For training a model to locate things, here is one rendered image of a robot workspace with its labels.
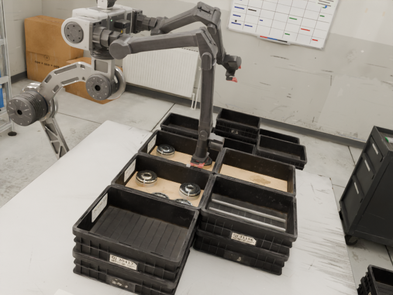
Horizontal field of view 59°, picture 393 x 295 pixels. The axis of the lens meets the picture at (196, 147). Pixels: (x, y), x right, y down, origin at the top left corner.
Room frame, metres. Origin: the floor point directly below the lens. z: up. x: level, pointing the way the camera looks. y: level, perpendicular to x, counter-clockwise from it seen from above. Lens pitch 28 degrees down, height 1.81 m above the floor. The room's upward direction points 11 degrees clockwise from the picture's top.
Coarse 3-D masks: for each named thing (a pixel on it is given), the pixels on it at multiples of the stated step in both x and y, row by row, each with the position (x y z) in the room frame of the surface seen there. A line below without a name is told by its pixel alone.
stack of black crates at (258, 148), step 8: (264, 136) 2.71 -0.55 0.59; (264, 144) 2.70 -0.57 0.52; (272, 144) 2.70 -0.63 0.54; (280, 144) 2.69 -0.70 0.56; (288, 144) 2.68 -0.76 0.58; (296, 144) 2.67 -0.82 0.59; (256, 152) 2.49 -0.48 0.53; (264, 152) 2.42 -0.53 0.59; (272, 152) 2.64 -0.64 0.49; (280, 152) 2.67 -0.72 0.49; (288, 152) 2.68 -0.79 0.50; (296, 152) 2.67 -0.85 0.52; (304, 152) 2.55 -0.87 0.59; (280, 160) 2.42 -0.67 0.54; (288, 160) 2.41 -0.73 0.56; (296, 160) 2.39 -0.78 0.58; (304, 160) 2.44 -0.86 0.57; (296, 168) 2.40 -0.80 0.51
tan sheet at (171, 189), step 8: (128, 184) 1.34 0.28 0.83; (136, 184) 1.35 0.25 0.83; (160, 184) 1.39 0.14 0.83; (168, 184) 1.40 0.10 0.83; (176, 184) 1.41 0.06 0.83; (152, 192) 1.31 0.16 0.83; (160, 192) 1.33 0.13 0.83; (168, 192) 1.34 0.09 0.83; (176, 192) 1.35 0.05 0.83; (192, 200) 1.31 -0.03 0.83
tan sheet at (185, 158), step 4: (156, 148) 1.73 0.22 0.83; (152, 152) 1.67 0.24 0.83; (176, 152) 1.73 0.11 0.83; (180, 152) 1.74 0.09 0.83; (176, 156) 1.68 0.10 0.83; (180, 156) 1.69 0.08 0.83; (184, 156) 1.70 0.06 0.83; (188, 156) 1.71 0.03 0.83; (176, 160) 1.64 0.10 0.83; (180, 160) 1.65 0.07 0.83; (184, 160) 1.65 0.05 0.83; (188, 160) 1.66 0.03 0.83; (212, 164) 1.67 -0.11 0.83; (212, 168) 1.63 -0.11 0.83
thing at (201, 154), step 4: (196, 148) 1.50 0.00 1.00; (200, 148) 1.49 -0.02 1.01; (196, 152) 1.50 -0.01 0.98; (200, 152) 1.49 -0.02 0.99; (204, 152) 1.49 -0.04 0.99; (192, 156) 1.49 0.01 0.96; (196, 156) 1.49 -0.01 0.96; (200, 156) 1.49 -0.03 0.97; (204, 156) 1.49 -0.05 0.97; (200, 160) 1.46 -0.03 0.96; (204, 160) 1.47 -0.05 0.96
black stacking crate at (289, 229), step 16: (224, 192) 1.40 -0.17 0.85; (240, 192) 1.39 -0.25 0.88; (256, 192) 1.37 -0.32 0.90; (208, 208) 1.28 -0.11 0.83; (224, 208) 1.30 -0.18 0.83; (256, 208) 1.35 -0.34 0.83; (272, 208) 1.36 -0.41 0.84; (288, 208) 1.35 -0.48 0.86; (208, 224) 1.13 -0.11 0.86; (224, 224) 1.12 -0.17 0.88; (272, 224) 1.25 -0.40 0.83; (288, 224) 1.24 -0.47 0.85; (256, 240) 1.09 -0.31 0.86; (272, 240) 1.09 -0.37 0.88
